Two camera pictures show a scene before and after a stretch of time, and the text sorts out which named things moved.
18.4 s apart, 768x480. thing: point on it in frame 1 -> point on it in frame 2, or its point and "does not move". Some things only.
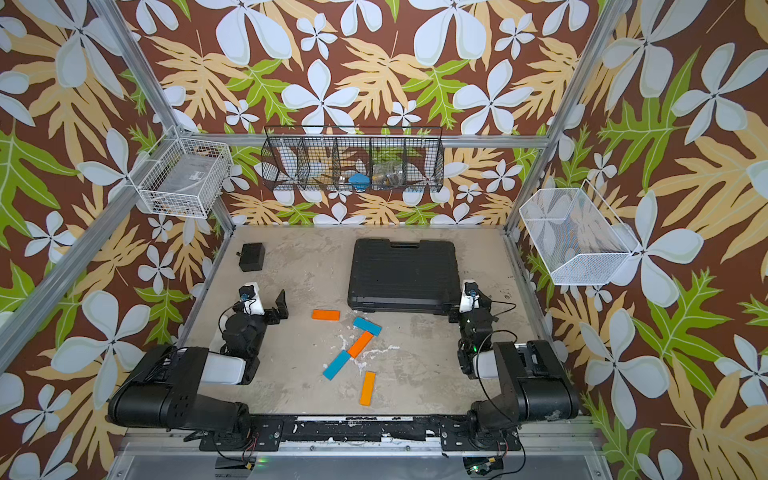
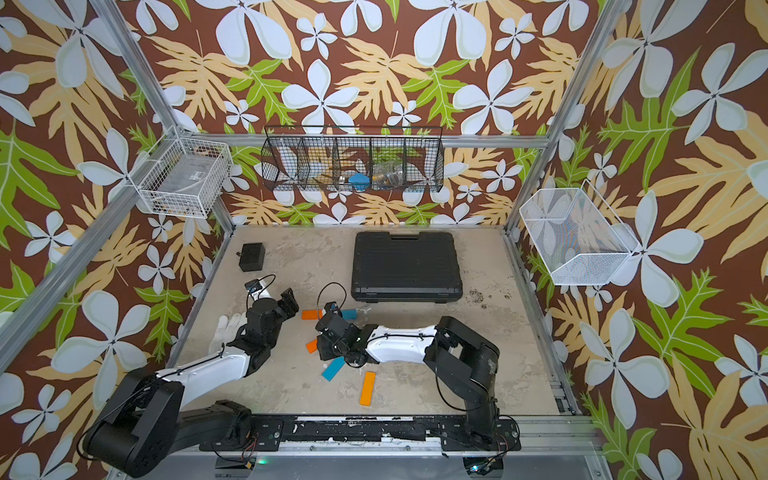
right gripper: (487, 309) -> (324, 351)
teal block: (336, 364) does not move
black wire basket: (395, 158) does not move
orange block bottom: (368, 388) does not move
